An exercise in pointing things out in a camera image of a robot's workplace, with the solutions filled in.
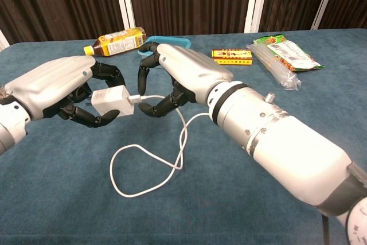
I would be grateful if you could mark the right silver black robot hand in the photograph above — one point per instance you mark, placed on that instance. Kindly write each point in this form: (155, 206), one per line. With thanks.
(189, 67)

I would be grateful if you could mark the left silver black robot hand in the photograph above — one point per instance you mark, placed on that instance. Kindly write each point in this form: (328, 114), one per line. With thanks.
(54, 84)

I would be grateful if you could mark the white charger block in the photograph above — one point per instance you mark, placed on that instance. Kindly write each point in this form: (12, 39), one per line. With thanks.
(113, 101)

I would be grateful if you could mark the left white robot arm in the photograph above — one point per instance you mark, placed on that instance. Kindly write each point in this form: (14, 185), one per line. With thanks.
(11, 124)

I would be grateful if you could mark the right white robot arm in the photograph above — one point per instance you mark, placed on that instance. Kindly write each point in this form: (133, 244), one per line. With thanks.
(286, 144)

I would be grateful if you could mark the clear container with teal lid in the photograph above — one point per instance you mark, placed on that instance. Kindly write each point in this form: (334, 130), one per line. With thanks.
(169, 41)

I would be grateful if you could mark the yellow red small box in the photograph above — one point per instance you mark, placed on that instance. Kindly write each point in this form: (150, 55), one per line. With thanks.
(232, 57)

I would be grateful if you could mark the yellow label tea bottle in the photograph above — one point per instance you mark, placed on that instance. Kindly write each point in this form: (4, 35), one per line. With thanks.
(117, 42)

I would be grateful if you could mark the clear plastic straw bundle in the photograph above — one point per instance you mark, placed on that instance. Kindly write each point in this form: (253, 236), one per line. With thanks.
(275, 67)

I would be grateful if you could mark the green white snack packet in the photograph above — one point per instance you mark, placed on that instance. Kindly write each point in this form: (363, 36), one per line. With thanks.
(289, 52)

